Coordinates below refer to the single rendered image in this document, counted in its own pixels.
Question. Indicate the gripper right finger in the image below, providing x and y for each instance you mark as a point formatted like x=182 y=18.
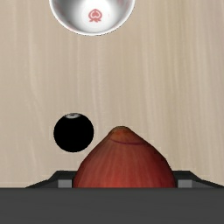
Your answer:
x=186 y=180

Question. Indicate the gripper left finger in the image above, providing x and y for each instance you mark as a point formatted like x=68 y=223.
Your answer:
x=62 y=180

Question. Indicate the black ball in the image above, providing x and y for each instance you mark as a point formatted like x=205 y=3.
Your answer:
x=73 y=132

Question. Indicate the red-brown onion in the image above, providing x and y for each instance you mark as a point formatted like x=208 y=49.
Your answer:
x=124 y=163

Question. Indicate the white bowl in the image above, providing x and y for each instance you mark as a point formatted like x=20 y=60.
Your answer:
x=92 y=14

